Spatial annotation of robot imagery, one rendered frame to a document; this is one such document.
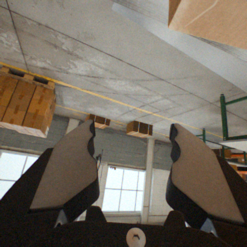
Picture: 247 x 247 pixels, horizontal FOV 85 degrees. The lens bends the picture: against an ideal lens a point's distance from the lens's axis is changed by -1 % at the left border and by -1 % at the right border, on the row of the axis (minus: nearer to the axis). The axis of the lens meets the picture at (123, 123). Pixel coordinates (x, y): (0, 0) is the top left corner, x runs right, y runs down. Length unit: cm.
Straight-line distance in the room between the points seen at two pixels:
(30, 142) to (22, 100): 231
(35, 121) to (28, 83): 67
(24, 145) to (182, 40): 474
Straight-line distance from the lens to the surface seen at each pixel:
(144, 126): 402
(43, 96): 278
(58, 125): 494
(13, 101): 283
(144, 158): 584
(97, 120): 398
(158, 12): 51
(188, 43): 59
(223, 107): 254
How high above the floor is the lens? 126
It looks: 17 degrees down
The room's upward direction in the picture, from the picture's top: 172 degrees counter-clockwise
